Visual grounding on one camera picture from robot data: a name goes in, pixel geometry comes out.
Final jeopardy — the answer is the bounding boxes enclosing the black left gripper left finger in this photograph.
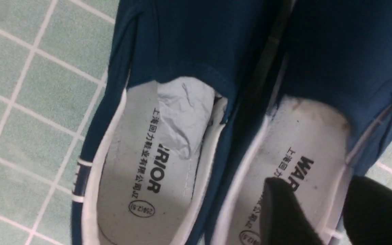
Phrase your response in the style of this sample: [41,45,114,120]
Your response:
[260,177,324,245]

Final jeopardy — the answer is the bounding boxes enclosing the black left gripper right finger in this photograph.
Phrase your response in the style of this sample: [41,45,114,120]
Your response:
[343,176,392,245]

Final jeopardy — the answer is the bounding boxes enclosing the navy slip-on shoe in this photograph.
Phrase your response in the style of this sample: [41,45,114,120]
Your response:
[71,0,285,245]
[204,0,392,245]

